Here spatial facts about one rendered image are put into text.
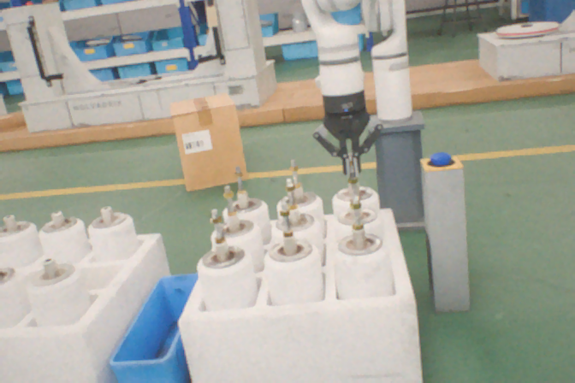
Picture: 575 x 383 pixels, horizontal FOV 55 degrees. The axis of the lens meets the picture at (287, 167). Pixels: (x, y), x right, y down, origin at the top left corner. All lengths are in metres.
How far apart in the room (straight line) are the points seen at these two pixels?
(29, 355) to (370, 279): 0.60
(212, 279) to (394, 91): 0.76
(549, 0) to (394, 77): 4.05
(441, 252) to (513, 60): 2.00
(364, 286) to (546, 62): 2.30
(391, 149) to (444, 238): 0.42
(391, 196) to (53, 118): 2.46
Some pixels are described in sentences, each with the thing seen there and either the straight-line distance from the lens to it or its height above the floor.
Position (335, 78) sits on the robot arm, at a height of 0.52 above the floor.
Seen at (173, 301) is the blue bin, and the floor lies 0.06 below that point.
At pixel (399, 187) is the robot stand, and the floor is 0.13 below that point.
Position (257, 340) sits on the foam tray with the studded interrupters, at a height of 0.13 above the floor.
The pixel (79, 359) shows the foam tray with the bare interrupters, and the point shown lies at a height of 0.13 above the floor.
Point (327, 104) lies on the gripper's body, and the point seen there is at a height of 0.48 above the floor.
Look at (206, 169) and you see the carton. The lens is 2.13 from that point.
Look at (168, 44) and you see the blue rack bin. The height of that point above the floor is 0.32.
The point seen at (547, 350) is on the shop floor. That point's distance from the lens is 1.14.
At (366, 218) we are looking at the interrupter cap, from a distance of 1.04.
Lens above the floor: 0.67
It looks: 18 degrees down
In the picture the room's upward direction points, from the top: 9 degrees counter-clockwise
